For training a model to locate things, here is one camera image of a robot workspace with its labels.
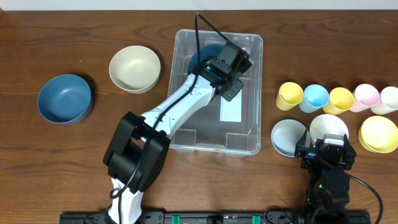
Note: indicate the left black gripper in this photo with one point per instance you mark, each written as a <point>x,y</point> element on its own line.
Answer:
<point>234,90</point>

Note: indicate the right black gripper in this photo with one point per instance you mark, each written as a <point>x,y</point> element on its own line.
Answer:
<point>325,154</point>

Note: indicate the white small bowl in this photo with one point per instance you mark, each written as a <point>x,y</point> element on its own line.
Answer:
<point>327,124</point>

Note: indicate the dark blue bowl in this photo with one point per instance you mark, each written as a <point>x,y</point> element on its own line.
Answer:
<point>207,52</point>
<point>65,99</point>

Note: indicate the light blue small bowl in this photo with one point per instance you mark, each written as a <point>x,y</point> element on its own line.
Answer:
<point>285,134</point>

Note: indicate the yellow cup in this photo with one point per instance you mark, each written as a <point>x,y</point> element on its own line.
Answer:
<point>340,100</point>
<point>290,94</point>

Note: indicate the yellow small bowl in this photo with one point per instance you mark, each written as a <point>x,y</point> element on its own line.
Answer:
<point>378,134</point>

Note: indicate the pink cup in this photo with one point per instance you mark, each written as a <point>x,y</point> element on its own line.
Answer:
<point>365,97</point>

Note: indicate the white cup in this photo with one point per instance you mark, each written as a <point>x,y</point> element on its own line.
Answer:
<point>387,102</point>

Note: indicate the beige bowl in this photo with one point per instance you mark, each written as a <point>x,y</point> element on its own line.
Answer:
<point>135,69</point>

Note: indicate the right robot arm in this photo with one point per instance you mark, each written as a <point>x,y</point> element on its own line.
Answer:
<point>327,188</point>

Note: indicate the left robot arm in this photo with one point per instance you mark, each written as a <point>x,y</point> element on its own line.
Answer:
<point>139,145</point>

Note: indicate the white label in container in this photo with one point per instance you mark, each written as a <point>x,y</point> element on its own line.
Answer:
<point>231,111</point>

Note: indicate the clear plastic storage container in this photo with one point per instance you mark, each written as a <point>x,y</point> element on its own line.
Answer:
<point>204,131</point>

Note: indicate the light blue cup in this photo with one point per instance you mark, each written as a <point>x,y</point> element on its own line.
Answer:
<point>315,97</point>

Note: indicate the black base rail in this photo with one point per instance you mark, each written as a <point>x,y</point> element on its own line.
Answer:
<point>270,216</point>

